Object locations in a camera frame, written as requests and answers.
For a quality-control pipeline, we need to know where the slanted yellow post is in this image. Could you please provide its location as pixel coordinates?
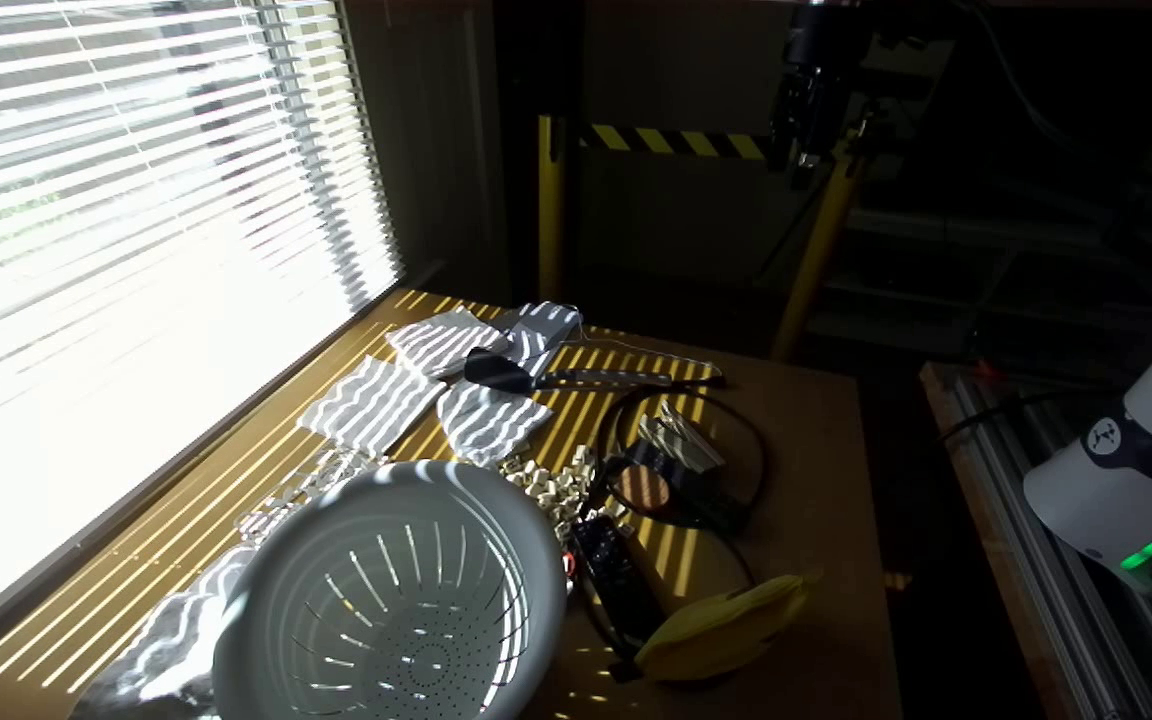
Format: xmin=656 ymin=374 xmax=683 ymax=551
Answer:
xmin=764 ymin=151 xmax=863 ymax=368

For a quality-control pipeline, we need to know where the black base cable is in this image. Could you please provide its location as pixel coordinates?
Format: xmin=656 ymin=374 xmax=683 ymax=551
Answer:
xmin=937 ymin=374 xmax=1148 ymax=451

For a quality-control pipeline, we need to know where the large white window blind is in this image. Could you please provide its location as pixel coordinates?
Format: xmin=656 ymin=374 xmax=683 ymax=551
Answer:
xmin=0 ymin=0 xmax=406 ymax=652

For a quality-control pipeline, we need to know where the yellow banana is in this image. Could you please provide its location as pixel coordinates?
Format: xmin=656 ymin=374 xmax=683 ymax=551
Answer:
xmin=631 ymin=568 xmax=823 ymax=688

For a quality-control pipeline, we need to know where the upright yellow post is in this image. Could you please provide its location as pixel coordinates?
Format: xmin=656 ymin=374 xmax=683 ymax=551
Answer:
xmin=533 ymin=106 xmax=573 ymax=304

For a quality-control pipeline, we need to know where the yellow black striped bar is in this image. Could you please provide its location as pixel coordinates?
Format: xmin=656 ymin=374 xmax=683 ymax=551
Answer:
xmin=581 ymin=121 xmax=775 ymax=165

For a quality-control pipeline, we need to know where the white green device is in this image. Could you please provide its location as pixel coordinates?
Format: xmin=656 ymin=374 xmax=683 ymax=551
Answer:
xmin=917 ymin=354 xmax=1152 ymax=720

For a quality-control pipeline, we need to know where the black remote control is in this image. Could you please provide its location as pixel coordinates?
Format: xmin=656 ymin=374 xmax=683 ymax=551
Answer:
xmin=559 ymin=512 xmax=673 ymax=666

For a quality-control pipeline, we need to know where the reddish brown round disc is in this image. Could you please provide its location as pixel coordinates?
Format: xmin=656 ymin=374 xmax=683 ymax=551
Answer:
xmin=618 ymin=456 xmax=681 ymax=521

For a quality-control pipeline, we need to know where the black camera on stand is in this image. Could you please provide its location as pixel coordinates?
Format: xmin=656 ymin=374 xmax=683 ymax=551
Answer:
xmin=772 ymin=0 xmax=879 ymax=176

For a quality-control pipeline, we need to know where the white crumpled cloth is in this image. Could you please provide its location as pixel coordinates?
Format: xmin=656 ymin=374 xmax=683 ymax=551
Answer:
xmin=66 ymin=537 xmax=268 ymax=720

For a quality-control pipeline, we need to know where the black looped cable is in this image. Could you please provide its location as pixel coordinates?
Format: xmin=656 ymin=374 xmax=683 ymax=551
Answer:
xmin=592 ymin=380 xmax=775 ymax=593

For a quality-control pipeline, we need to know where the white plastic colander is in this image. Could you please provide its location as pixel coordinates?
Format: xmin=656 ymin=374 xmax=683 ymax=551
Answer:
xmin=207 ymin=458 xmax=573 ymax=720

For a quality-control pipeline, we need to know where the white folded cloth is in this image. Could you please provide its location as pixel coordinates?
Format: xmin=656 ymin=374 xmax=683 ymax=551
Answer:
xmin=433 ymin=374 xmax=559 ymax=471
xmin=488 ymin=295 xmax=592 ymax=380
xmin=384 ymin=306 xmax=514 ymax=383
xmin=291 ymin=353 xmax=449 ymax=458

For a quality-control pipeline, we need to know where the grey and black stapler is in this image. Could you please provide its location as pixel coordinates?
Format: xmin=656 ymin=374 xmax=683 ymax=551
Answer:
xmin=624 ymin=398 xmax=730 ymax=479

